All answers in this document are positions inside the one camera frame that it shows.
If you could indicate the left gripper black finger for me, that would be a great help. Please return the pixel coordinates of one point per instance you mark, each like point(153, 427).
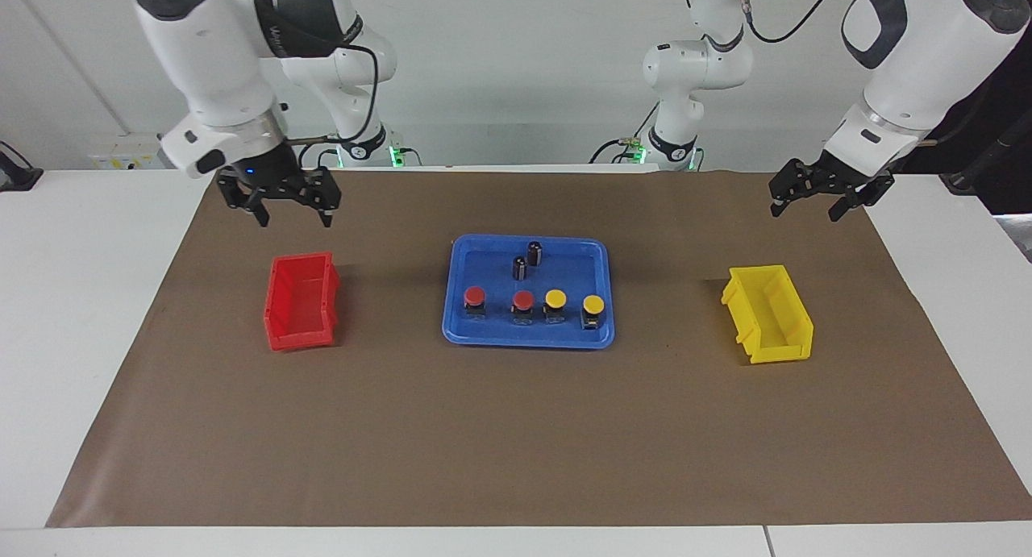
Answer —
point(863, 196)
point(794, 182)

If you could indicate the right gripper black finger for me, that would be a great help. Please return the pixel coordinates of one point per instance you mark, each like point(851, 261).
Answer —
point(250, 201)
point(326, 190)

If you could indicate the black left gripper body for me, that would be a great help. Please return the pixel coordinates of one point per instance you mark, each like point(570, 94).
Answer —
point(846, 174)

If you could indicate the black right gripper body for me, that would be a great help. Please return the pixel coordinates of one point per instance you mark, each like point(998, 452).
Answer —
point(274, 174)

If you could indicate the red push button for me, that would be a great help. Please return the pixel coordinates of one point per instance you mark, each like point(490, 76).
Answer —
point(523, 301)
point(474, 296)

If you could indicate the yellow push button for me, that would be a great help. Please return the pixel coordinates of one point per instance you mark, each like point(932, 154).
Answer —
point(592, 304)
point(555, 298)

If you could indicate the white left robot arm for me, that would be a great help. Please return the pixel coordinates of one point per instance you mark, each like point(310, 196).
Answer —
point(919, 57)

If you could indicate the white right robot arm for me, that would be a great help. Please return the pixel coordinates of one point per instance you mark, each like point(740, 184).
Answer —
point(210, 57)

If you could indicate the red plastic bin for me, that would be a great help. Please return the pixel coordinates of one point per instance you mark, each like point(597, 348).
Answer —
point(302, 319)

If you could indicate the grey metal object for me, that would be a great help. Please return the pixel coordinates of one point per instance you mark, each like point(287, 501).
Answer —
point(1017, 236)

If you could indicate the yellow plastic bin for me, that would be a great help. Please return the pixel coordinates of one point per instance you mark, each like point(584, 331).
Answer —
point(778, 343)

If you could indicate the black cylindrical capacitor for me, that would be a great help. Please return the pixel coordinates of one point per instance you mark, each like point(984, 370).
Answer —
point(534, 254)
point(520, 268)

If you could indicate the blue plastic tray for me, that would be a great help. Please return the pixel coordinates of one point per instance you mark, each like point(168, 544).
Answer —
point(492, 335)

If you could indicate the brown paper table mat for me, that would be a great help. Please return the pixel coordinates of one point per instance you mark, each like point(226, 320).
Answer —
point(516, 436)

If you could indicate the black camera stand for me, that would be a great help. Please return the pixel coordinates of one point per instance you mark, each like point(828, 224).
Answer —
point(988, 158)

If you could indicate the white wall socket box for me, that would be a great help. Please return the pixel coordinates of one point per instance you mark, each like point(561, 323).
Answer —
point(121, 150)

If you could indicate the black clamp mount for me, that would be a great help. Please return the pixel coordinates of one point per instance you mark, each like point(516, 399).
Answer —
point(16, 174)

